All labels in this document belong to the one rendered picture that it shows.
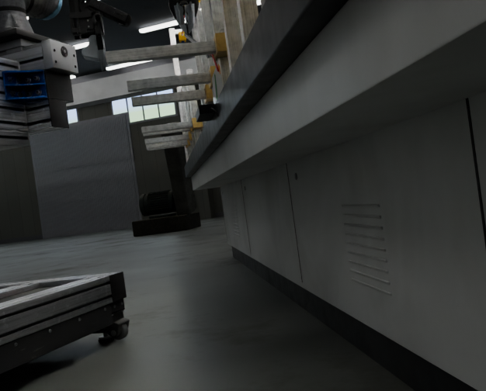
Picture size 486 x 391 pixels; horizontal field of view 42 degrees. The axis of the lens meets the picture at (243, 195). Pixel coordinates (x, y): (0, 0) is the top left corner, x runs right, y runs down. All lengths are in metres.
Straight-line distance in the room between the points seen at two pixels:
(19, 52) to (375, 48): 1.65
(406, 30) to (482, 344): 0.55
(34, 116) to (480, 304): 1.53
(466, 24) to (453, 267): 0.59
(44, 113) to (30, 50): 0.20
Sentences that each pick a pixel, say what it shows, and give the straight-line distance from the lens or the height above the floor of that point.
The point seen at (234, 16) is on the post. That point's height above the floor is 0.86.
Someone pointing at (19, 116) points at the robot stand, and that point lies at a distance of 2.09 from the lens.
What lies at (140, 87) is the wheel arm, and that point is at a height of 0.80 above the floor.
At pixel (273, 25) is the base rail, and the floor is 0.65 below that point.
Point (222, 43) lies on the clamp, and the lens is 1.72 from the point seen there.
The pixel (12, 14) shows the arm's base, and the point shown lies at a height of 1.11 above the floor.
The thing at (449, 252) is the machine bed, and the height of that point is 0.30.
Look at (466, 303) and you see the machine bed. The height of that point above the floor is 0.23.
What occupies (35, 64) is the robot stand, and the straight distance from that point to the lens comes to 2.11.
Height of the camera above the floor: 0.43
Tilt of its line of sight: level
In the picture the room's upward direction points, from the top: 8 degrees counter-clockwise
